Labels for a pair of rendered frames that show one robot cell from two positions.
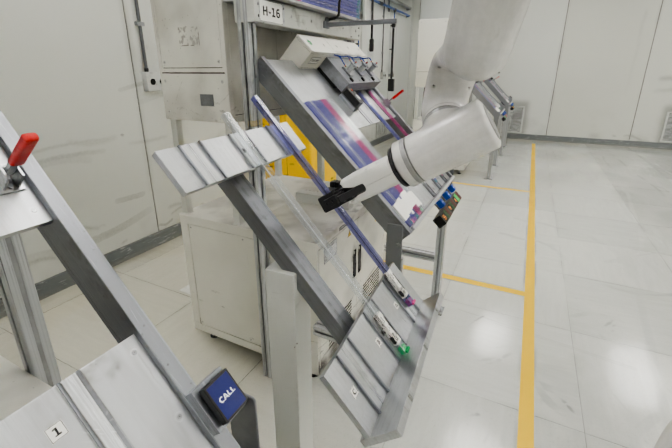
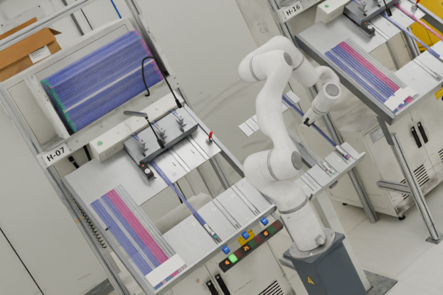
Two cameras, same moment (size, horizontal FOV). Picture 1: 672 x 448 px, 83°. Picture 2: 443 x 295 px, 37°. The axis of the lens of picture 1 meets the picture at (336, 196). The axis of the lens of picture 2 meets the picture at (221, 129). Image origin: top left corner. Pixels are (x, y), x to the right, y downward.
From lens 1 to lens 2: 2.55 m
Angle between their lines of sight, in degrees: 40
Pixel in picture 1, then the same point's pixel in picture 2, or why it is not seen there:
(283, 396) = (315, 202)
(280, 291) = not seen: hidden behind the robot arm
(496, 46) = (304, 81)
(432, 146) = (317, 102)
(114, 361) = (242, 182)
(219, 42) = (276, 29)
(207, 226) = (310, 131)
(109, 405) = (242, 191)
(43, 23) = (195, 14)
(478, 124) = (323, 95)
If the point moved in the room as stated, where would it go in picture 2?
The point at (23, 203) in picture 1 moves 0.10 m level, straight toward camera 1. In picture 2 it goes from (214, 147) to (216, 153)
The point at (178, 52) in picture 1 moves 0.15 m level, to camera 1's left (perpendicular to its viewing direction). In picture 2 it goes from (261, 36) to (241, 43)
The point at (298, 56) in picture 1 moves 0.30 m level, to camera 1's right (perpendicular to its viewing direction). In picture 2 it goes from (322, 18) to (371, 1)
